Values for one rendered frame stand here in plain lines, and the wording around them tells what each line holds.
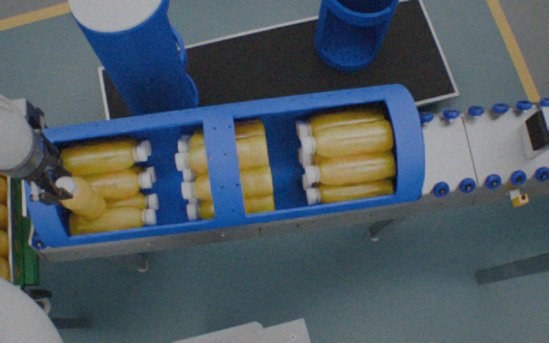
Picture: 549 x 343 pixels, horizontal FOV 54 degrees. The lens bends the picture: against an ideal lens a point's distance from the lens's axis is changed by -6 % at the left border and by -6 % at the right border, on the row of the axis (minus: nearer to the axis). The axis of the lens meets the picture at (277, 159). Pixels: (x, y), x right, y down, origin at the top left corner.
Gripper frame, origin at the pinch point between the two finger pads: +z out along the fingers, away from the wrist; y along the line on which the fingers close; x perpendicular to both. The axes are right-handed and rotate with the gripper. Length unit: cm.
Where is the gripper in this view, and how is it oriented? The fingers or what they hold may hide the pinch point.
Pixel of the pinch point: (60, 183)
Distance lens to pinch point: 117.7
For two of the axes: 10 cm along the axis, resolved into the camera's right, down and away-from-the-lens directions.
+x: -9.9, 1.3, -0.6
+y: -1.4, -9.5, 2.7
